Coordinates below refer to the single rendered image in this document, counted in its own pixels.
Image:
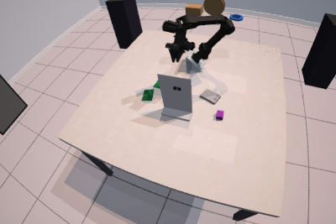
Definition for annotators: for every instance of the small purple block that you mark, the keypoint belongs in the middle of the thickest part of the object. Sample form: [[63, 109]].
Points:
[[219, 115]]

